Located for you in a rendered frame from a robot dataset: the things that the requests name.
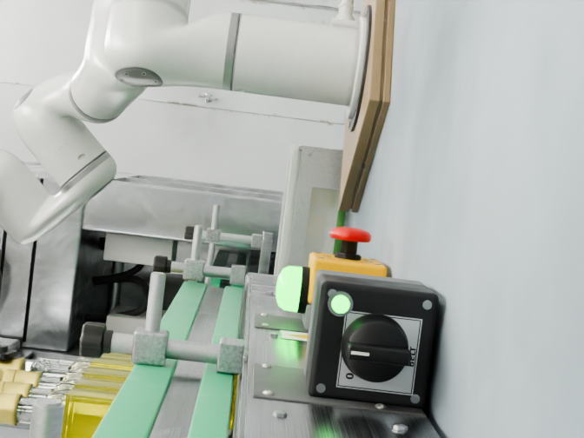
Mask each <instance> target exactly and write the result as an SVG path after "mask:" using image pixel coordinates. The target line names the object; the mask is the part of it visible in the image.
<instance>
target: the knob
mask: <svg viewBox="0 0 584 438"><path fill-rule="evenodd" d="M341 352H342V359H343V360H344V362H345V364H346V366H347V367H348V369H349V370H350V371H351V372H352V373H353V374H354V375H356V376H357V377H359V378H361V379H363V380H365V381H368V382H386V381H388V380H391V379H393V378H394V377H396V376H397V375H398V374H399V373H400V372H401V371H402V370H403V368H404V366H409V365H410V362H411V355H412V354H411V352H410V350H409V349H408V338H407V336H406V334H405V332H404V330H403V329H402V327H401V326H400V325H399V323H398V322H396V321H395V320H394V319H392V318H390V317H389V316H386V315H381V314H367V315H363V316H361V317H358V318H357V319H355V320H354V321H352V322H351V323H350V324H349V326H348V327H347V328H346V330H345V332H344V334H343V336H342V342H341Z"/></svg>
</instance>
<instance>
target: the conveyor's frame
mask: <svg viewBox="0 0 584 438"><path fill-rule="evenodd" d="M260 254H261V250H253V249H250V250H249V265H248V272H252V273H258V268H259V261H260ZM275 257H276V252H271V256H270V264H269V275H273V274H274V270H275ZM277 280H278V277H271V276H263V275H252V278H249V290H248V302H247V314H246V326H245V338H244V347H245V348H249V356H248V361H247V362H243V368H242V386H241V398H240V410H239V422H238V434H237V438H440V436H439V435H438V434H437V432H436V431H435V429H434V427H433V426H432V424H431V423H430V421H429V420H428V418H427V416H426V417H421V416H414V415H399V414H391V413H383V412H376V411H368V410H360V409H352V408H338V407H330V406H323V405H315V404H307V403H299V402H292V401H277V400H269V399H261V398H254V397H253V366H254V363H257V364H264V363H268V364H270V365H273V366H281V367H288V368H304V362H305V355H306V347H307V340H308V333H301V332H293V331H285V330H273V329H266V328H254V325H255V313H257V314H262V313H267V314H268V315H279V316H287V317H294V318H302V314H301V313H297V312H293V311H287V310H283V309H282V308H280V307H279V306H278V303H277V300H276V284H277Z"/></svg>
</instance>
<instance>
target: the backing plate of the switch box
mask: <svg viewBox="0 0 584 438"><path fill-rule="evenodd" d="M253 397H254V398H261V399H269V400H277V401H285V402H299V403H307V404H315V405H323V406H330V407H338V408H352V409H360V410H368V411H376V412H383V413H391V414H399V415H414V416H421V417H426V415H425V413H424V412H423V410H422V409H421V408H407V407H400V406H392V405H384V404H380V403H377V404H376V403H368V402H361V401H346V400H338V399H330V398H323V397H315V396H310V395H309V392H308V388H307V384H306V380H305V375H304V371H303V368H288V367H281V366H273V365H270V364H268V363H264V364H257V363H254V366H253Z"/></svg>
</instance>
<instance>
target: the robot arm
mask: <svg viewBox="0 0 584 438"><path fill-rule="evenodd" d="M190 3H191V0H95V1H94V3H93V7H92V11H91V16H90V26H89V30H88V35H87V40H86V45H85V51H84V58H83V62H82V64H81V65H80V67H79V68H78V69H77V70H69V71H65V72H63V73H60V74H57V75H55V76H52V77H50V78H48V79H46V80H44V81H43V82H41V83H39V84H38V85H37V86H35V87H34V88H32V89H30V90H29V91H28V92H27V93H26V94H24V95H23V96H22V97H21V98H20V99H19V100H18V101H17V104H16V105H15V107H14V109H13V123H14V126H15V128H16V131H17V134H18V135H19V136H20V138H21V140H22V141H23V143H24V144H25V146H26V147H27V148H28V149H29V151H30V152H31V153H32V154H33V156H34V157H35V158H36V159H37V160H38V161H39V162H40V164H41V165H42V166H43V167H44V168H45V169H46V171H47V172H48V173H49V174H50V176H51V177H52V178H53V179H54V180H55V181H56V183H57V184H58V185H59V186H60V188H61V191H60V192H59V193H58V194H56V195H54V196H53V195H51V194H50V193H49V192H48V191H47V189H46V188H45V187H44V186H43V185H42V184H41V183H40V182H39V181H38V179H37V178H36V177H35V176H34V175H33V173H32V172H31V171H30V170H29V169H28V167H27V166H26V165H25V164H24V163H23V162H22V161H21V160H20V159H19V158H18V157H16V156H15V155H14V154H12V153H11V152H9V151H8V150H5V149H0V225H1V226H2V228H3V229H4V230H5V231H6V232H7V234H8V235H9V236H10V237H11V238H12V240H13V241H14V242H16V243H18V244H22V245H24V244H29V243H32V242H34V241H36V240H37V239H39V238H41V237H42V236H44V235H46V234H47V233H49V232H50V231H51V230H53V229H54V228H55V227H56V226H58V225H59V224H60V223H61V222H63V221H64V220H65V219H67V218H68V217H69V216H71V215H72V214H73V213H74V212H76V211H77V210H78V209H80V208H81V207H82V206H83V205H84V204H85V203H86V202H88V201H89V200H91V199H92V198H93V197H95V196H96V195H97V194H98V193H99V192H101V191H102V190H103V189H104V188H105V187H107V186H108V185H109V184H110V183H111V182H112V180H113V179H114V177H115V175H116V162H115V160H114V159H113V157H112V156H111V155H110V153H109V152H108V151H106V150H105V148H104V147H103V146H102V144H100V143H99V142H98V141H97V139H96V138H95V137H94V136H93V134H92V133H91V132H90V131H89V129H88V127H87V126H86V125H85V124H84V123H83V121H85V122H89V123H109V122H111V121H113V120H115V119H117V118H118V117H119V116H120V115H121V114H122V113H123V112H124V111H125V110H126V109H127V108H128V107H129V106H130V105H131V104H132V103H133V102H134V101H135V100H136V99H137V98H138V97H139V96H140V95H141V94H142V93H143V92H144V91H145V90H146V89H147V88H148V87H170V86H187V87H200V88H209V89H217V90H230V91H238V92H245V93H251V94H258V95H265V96H278V97H284V98H291V99H297V100H304V101H311V102H318V103H330V104H337V105H344V106H346V111H345V112H346V118H347V119H353V116H354V114H355V106H356V103H357V100H358V96H359V91H360V86H361V80H362V70H363V63H364V56H365V43H366V38H367V18H366V17H360V18H359V21H355V18H354V17H353V16H352V14H353V10H354V5H353V3H354V0H340V3H339V5H338V10H339V14H338V15H337V16H336V17H335V18H332V20H331V24H330V25H327V24H319V23H307V22H301V21H294V20H288V19H281V18H274V17H262V16H255V15H249V14H242V13H235V12H220V13H215V14H212V15H209V16H207V17H204V18H202V19H199V20H197V21H195V22H193V23H190V24H188V22H189V20H188V19H189V8H190Z"/></svg>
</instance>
